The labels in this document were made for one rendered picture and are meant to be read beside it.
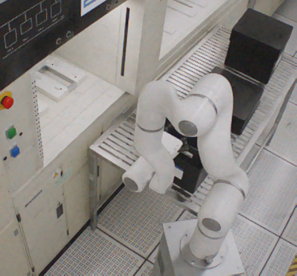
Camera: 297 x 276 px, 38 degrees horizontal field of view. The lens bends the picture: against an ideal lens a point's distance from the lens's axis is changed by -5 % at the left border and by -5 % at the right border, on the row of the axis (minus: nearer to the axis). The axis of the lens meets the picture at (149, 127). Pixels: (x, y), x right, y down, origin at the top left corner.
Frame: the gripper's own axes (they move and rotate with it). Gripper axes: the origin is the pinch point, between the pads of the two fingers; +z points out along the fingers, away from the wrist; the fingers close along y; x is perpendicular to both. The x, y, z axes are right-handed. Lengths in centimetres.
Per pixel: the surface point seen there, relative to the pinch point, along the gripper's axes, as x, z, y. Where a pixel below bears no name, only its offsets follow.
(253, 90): -20, 65, 8
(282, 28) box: -5, 107, 4
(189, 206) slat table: -29.8, -7.8, 15.0
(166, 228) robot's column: -29.7, -22.4, 13.2
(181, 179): -23.8, -2.0, 6.4
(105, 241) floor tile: -105, -10, -26
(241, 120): -20.1, 41.7, 12.6
